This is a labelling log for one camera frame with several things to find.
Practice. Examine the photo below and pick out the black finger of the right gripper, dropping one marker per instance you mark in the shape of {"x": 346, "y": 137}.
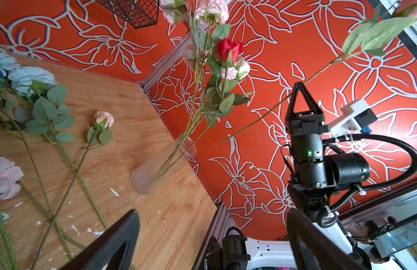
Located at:
{"x": 292, "y": 112}
{"x": 313, "y": 107}

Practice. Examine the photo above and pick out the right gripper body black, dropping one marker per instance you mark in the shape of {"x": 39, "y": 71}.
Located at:
{"x": 305, "y": 130}

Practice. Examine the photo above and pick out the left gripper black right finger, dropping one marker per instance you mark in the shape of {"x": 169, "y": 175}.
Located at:
{"x": 316, "y": 248}

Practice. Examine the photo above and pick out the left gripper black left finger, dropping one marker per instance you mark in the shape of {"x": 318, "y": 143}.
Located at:
{"x": 113, "y": 250}

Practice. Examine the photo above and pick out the white rose stem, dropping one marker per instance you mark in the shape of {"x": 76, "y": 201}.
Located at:
{"x": 216, "y": 99}

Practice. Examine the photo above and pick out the clear ribbed glass vase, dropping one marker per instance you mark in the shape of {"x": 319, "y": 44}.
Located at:
{"x": 163, "y": 165}

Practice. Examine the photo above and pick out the pink rose stem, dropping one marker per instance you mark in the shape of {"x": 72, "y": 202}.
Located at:
{"x": 342, "y": 50}

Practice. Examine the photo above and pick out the red rose stem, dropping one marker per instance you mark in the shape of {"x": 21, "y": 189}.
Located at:
{"x": 196, "y": 54}

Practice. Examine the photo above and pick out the pink peony stem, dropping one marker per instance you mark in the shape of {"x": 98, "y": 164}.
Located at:
{"x": 202, "y": 18}

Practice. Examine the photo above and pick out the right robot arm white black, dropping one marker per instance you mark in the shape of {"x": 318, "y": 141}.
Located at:
{"x": 322, "y": 179}

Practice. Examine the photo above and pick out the pile of artificial flowers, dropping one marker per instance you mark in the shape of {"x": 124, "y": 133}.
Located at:
{"x": 34, "y": 167}

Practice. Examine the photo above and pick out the monitor in background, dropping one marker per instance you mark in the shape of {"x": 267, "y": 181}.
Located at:
{"x": 397, "y": 237}

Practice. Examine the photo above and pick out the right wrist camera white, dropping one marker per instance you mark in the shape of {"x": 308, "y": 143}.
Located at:
{"x": 357, "y": 116}

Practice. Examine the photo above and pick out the aluminium frame post right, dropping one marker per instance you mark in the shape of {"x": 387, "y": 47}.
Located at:
{"x": 165, "y": 63}

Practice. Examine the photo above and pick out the black wire basket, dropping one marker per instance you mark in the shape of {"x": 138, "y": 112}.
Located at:
{"x": 138, "y": 13}

